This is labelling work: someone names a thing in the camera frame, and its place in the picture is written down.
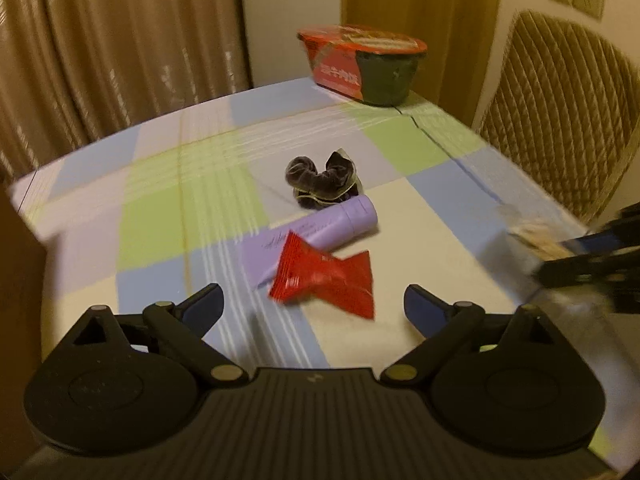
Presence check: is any purple cosmetic tube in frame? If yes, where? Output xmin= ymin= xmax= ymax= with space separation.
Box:
xmin=242 ymin=195 xmax=377 ymax=288

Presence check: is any beige pleated curtain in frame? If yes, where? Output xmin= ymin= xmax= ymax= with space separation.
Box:
xmin=0 ymin=0 xmax=252 ymax=183

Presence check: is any quilted chair back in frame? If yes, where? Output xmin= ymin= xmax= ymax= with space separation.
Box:
xmin=472 ymin=10 xmax=640 ymax=226

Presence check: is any golden brown curtain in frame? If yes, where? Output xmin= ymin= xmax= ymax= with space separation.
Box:
xmin=344 ymin=0 xmax=504 ymax=128

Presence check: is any checked cloth covered desktop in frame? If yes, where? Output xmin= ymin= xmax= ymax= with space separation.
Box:
xmin=10 ymin=77 xmax=601 ymax=480

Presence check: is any red instant noodle bowl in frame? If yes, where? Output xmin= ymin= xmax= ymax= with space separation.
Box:
xmin=297 ymin=24 xmax=428 ymax=107

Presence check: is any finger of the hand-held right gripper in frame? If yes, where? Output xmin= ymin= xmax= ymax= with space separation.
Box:
xmin=534 ymin=230 xmax=621 ymax=288

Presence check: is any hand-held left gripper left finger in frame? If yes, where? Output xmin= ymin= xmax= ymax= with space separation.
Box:
xmin=50 ymin=282 xmax=250 ymax=389

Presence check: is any beige packet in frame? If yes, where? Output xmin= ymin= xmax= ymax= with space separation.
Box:
xmin=504 ymin=219 xmax=568 ymax=262

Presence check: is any red snack packet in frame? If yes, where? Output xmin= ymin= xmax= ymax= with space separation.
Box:
xmin=268 ymin=231 xmax=376 ymax=320

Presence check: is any brown wooden furniture panel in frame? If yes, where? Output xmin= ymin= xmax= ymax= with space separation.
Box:
xmin=0 ymin=175 xmax=49 ymax=466

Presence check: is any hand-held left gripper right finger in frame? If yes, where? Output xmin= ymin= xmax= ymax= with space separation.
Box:
xmin=379 ymin=283 xmax=585 ymax=387

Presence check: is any dark velvet scrunchie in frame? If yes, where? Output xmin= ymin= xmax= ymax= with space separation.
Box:
xmin=285 ymin=149 xmax=362 ymax=209

